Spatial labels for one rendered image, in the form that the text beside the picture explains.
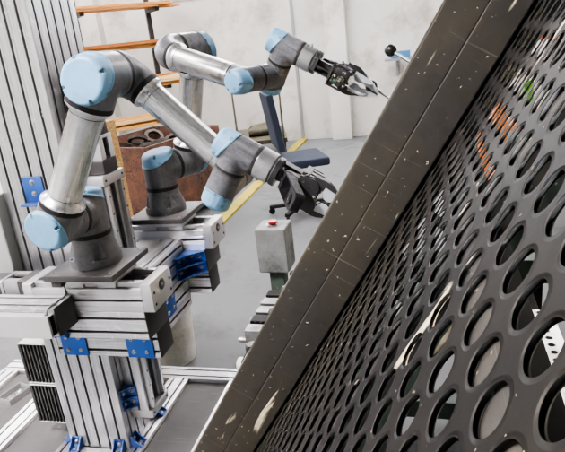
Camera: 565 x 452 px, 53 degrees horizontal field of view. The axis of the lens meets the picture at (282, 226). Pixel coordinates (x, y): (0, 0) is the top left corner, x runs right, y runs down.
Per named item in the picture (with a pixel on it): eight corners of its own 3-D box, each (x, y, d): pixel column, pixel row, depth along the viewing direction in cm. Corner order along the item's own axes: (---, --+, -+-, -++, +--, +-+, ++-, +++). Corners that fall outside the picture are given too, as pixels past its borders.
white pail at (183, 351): (160, 340, 331) (146, 267, 316) (208, 342, 324) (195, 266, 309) (135, 370, 302) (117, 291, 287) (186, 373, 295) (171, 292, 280)
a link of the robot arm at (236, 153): (215, 152, 137) (229, 121, 133) (255, 173, 136) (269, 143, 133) (204, 160, 130) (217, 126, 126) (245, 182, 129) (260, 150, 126)
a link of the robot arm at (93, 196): (118, 222, 169) (109, 178, 165) (94, 239, 157) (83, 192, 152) (83, 223, 172) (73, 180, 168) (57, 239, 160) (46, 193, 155)
